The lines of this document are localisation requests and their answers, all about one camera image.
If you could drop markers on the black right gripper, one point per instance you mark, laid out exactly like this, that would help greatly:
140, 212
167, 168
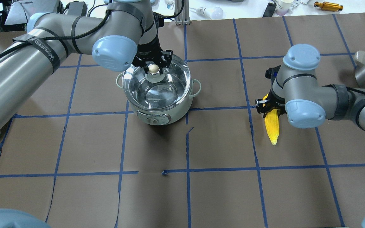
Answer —
260, 105

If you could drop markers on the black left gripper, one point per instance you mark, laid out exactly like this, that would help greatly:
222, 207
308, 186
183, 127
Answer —
146, 54

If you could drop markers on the glass pot lid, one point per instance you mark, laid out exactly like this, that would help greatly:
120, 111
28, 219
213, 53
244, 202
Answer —
158, 92

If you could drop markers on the yellow corn cob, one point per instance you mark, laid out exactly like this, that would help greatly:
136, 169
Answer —
272, 125

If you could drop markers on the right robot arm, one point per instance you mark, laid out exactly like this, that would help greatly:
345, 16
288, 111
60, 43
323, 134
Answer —
295, 92

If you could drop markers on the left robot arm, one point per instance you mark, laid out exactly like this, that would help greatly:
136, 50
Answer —
127, 35

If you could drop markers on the pale green electric pot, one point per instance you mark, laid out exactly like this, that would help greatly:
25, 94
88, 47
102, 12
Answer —
164, 117

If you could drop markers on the white light bulb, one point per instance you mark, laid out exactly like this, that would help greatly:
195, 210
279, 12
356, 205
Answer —
212, 13

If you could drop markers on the black phone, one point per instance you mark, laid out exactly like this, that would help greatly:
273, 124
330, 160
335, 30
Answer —
269, 10

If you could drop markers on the white paper cup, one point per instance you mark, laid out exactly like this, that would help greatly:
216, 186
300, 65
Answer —
283, 6

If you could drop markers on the black power adapter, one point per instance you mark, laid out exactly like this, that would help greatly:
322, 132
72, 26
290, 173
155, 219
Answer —
76, 8

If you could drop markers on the brass fitting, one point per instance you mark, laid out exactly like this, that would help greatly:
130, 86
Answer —
328, 6

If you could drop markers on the aluminium frame post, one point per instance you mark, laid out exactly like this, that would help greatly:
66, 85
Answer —
181, 9

